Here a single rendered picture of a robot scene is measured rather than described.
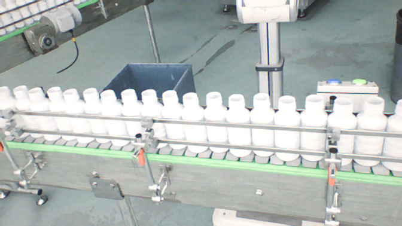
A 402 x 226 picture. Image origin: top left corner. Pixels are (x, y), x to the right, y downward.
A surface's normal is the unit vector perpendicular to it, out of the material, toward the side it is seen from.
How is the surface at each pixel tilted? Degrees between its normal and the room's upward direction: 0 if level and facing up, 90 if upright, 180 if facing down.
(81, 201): 0
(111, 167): 90
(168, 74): 90
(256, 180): 90
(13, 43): 90
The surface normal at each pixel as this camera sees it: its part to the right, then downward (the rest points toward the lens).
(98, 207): -0.14, -0.83
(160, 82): -0.29, 0.56
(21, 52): 0.81, 0.22
